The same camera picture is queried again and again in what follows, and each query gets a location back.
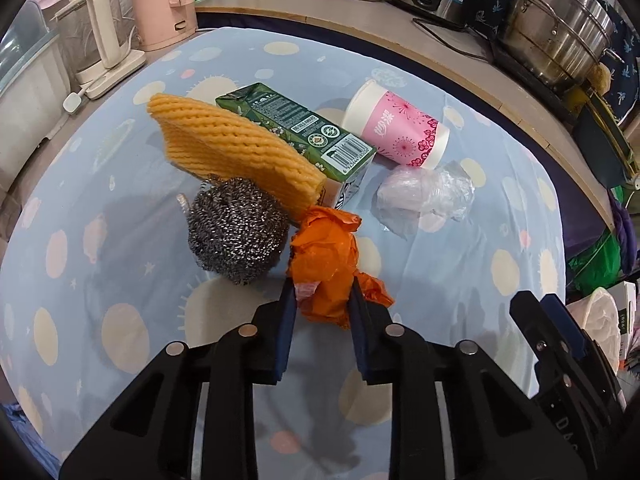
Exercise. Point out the pink and white paper cup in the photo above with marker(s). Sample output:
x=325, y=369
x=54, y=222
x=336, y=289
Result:
x=400, y=130

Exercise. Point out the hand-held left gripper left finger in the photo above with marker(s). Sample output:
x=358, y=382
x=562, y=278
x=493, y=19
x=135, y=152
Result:
x=289, y=330

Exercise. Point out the crumpled clear plastic bag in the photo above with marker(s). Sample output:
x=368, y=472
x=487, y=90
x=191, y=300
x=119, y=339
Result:
x=420, y=195

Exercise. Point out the white milk gift box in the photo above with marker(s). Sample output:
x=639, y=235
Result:
x=631, y=320

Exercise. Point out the white glass electric kettle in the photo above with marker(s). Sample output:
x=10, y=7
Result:
x=100, y=35

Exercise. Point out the trash bin with white liner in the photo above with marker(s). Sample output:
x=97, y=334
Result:
x=600, y=315

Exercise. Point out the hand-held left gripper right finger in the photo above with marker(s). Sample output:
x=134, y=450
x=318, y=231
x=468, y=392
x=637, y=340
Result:
x=361, y=330

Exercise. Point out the black induction cooktop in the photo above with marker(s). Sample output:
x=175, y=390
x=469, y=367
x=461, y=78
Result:
x=520, y=67

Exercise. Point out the white power plug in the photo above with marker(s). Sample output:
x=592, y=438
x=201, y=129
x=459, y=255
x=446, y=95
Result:
x=73, y=102

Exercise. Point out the large steel steamer pot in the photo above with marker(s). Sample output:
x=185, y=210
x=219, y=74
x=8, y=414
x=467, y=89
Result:
x=555, y=25

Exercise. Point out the orange plastic bag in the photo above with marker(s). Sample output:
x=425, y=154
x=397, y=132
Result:
x=325, y=260

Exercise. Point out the pink electric kettle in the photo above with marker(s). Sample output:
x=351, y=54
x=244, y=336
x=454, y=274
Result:
x=160, y=5

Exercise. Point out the orange foam fruit net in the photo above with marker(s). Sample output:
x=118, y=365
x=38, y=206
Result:
x=225, y=145

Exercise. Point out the purple cloth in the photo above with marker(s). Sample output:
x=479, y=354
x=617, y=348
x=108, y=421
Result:
x=630, y=240

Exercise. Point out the dark green drink carton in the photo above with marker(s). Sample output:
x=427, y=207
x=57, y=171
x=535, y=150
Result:
x=300, y=125

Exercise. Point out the brown loofah sponge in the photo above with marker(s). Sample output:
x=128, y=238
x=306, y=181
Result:
x=600, y=77

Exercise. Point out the green plastic bag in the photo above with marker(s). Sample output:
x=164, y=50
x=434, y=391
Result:
x=595, y=265

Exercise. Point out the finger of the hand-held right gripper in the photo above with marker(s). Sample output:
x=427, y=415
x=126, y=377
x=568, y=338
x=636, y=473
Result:
x=532, y=320
x=562, y=317

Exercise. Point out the white container with clear lid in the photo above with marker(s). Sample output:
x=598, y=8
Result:
x=30, y=110

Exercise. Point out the navy floral cloth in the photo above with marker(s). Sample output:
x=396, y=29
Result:
x=625, y=35

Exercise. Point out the steel wool scrubber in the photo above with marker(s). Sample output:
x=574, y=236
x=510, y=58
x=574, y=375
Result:
x=235, y=235

